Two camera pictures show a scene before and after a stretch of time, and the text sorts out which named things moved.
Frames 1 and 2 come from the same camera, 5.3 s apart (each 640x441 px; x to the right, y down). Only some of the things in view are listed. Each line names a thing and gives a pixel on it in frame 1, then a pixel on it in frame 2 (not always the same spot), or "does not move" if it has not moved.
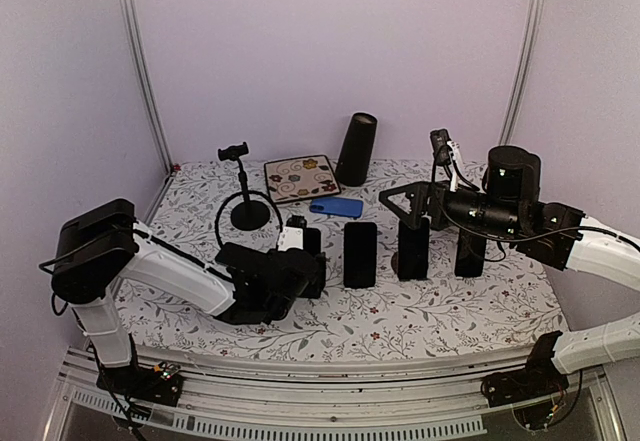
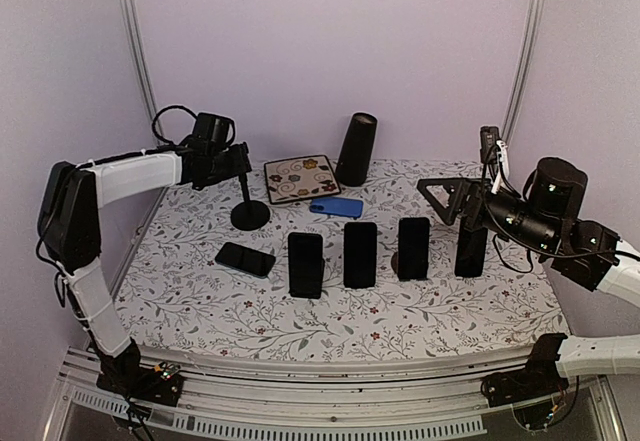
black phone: x=360 y=255 does not move
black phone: x=470 y=254 does not move
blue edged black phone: x=414 y=251 does not move
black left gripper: x=320 y=279 → x=242 y=163
